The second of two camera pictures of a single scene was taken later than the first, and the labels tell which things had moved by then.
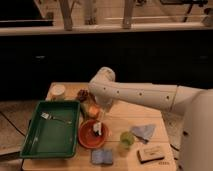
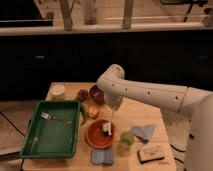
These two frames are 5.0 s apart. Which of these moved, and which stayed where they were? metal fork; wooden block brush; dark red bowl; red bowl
Moved: red bowl
Stayed: metal fork; wooden block brush; dark red bowl
